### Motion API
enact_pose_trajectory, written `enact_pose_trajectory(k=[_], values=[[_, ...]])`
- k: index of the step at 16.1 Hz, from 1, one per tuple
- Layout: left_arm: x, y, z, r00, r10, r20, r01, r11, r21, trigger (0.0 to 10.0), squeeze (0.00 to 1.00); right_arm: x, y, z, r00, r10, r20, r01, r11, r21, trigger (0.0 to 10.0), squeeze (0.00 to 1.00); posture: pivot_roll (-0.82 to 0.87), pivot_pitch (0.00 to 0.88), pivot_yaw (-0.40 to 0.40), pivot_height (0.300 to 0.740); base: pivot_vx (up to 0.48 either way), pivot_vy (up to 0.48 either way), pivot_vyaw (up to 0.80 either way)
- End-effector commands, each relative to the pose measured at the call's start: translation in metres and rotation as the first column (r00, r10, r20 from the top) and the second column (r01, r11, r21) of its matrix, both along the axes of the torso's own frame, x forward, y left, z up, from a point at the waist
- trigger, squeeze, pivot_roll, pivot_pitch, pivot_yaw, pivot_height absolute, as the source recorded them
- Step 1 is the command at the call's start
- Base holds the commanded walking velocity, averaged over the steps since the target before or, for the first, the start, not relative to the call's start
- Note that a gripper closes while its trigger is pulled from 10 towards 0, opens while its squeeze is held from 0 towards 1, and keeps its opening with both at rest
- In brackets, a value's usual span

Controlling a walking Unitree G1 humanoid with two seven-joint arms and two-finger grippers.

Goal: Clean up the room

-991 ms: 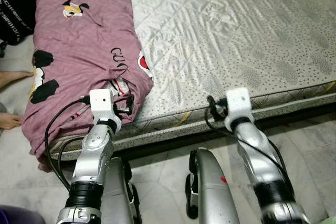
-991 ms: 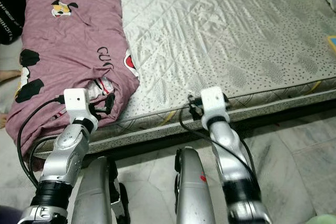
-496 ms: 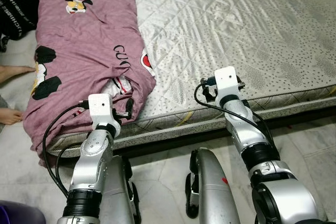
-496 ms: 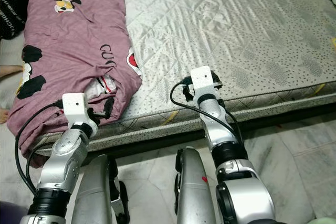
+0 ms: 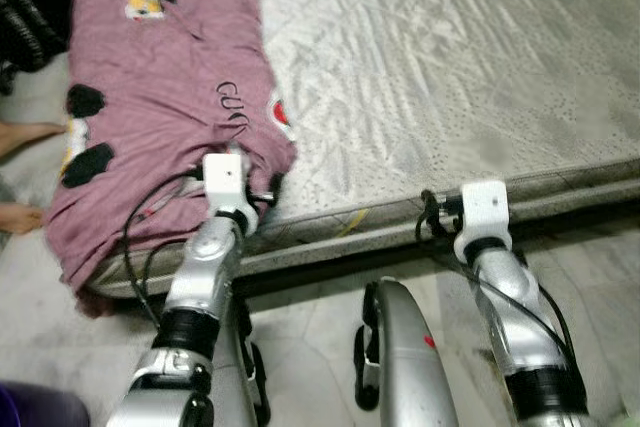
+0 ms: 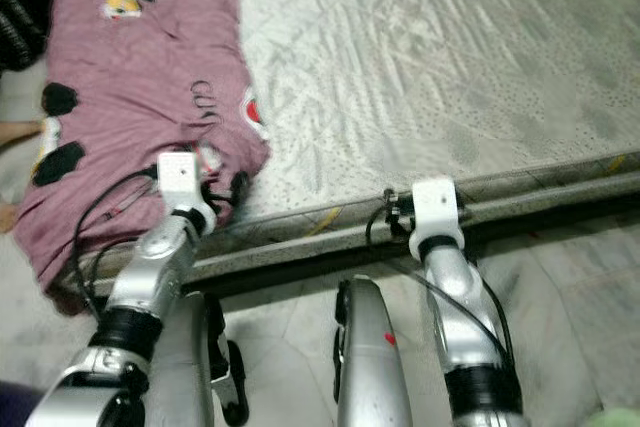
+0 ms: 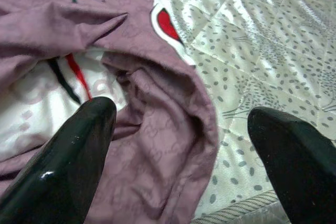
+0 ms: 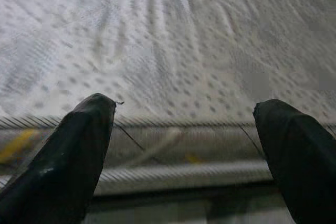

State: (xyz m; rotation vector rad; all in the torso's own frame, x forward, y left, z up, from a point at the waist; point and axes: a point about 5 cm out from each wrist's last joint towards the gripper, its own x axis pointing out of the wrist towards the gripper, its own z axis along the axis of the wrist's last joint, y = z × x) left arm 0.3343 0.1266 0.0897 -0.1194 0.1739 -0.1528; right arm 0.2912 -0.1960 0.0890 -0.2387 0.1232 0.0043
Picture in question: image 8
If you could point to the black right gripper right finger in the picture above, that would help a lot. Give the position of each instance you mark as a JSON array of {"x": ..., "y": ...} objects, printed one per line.
[{"x": 302, "y": 161}]

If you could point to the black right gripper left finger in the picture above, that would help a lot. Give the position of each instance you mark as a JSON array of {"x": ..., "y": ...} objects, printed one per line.
[{"x": 63, "y": 161}]

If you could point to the black bed base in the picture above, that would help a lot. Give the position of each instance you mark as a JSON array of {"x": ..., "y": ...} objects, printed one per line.
[{"x": 183, "y": 197}]

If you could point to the grey patterned mattress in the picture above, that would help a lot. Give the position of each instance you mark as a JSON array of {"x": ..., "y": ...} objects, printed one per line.
[{"x": 170, "y": 51}]

